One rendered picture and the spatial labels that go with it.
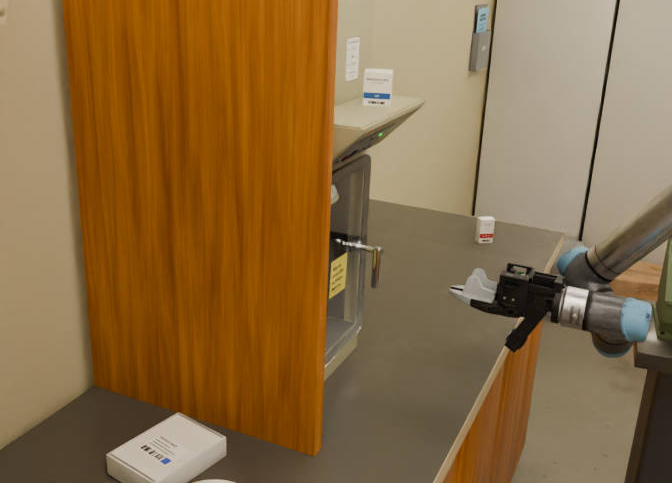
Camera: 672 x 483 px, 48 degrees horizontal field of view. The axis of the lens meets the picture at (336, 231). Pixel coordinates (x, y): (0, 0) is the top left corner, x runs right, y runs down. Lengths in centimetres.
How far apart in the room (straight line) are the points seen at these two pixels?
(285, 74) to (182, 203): 30
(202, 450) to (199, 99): 58
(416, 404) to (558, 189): 297
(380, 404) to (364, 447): 14
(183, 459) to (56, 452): 24
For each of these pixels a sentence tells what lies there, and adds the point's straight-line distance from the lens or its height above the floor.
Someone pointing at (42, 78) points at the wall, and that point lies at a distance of 140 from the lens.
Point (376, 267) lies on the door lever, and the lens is 155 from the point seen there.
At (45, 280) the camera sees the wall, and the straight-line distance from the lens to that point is 147.
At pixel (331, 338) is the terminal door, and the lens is 152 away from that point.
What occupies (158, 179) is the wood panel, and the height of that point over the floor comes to 139.
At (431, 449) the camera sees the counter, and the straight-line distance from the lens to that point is 141.
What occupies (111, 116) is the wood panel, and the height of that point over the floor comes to 149.
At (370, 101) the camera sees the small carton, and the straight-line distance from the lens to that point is 138.
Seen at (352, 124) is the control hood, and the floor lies 151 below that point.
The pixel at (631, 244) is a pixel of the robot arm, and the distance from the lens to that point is 150.
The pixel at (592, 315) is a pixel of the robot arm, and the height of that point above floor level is 117.
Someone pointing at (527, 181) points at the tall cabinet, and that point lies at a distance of 440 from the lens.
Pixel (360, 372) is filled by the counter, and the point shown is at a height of 94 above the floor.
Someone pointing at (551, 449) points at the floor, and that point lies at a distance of 315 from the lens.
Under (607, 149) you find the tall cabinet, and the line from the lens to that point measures 430.
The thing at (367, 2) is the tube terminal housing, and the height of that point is 168.
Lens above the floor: 176
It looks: 20 degrees down
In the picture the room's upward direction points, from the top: 2 degrees clockwise
